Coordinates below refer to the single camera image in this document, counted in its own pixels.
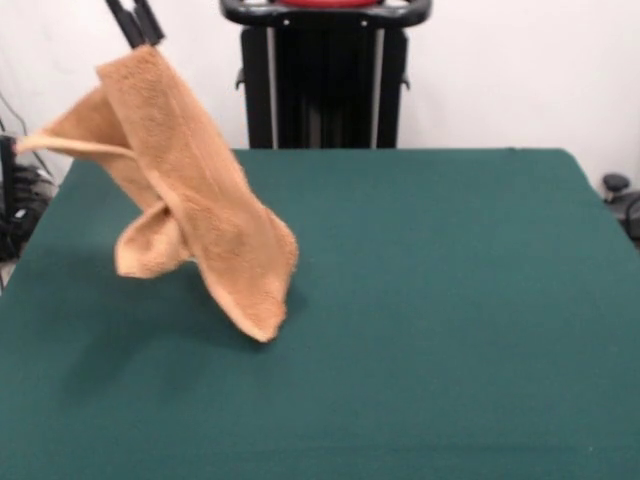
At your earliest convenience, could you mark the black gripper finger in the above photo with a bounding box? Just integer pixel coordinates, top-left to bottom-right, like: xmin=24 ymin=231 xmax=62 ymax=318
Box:
xmin=130 ymin=0 xmax=166 ymax=47
xmin=104 ymin=0 xmax=146 ymax=50

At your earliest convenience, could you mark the orange terry towel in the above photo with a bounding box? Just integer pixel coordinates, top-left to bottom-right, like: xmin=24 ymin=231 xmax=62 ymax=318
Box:
xmin=14 ymin=45 xmax=300 ymax=345

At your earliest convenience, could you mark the black electrical box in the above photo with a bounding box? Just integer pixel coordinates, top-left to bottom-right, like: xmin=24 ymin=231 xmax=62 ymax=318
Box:
xmin=0 ymin=133 xmax=20 ymax=221

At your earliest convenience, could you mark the dark green table cloth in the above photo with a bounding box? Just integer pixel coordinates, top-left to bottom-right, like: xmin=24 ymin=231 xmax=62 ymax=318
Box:
xmin=0 ymin=147 xmax=640 ymax=480

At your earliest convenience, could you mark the black office chair base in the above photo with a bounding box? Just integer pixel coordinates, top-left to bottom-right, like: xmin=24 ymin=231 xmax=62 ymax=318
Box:
xmin=601 ymin=172 xmax=640 ymax=236

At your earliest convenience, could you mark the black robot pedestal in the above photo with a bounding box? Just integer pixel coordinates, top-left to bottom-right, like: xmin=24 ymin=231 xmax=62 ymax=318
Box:
xmin=218 ymin=0 xmax=432 ymax=150

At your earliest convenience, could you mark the black cable bundle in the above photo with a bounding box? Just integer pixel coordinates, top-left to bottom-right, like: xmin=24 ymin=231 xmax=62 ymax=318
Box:
xmin=0 ymin=89 xmax=59 ymax=262

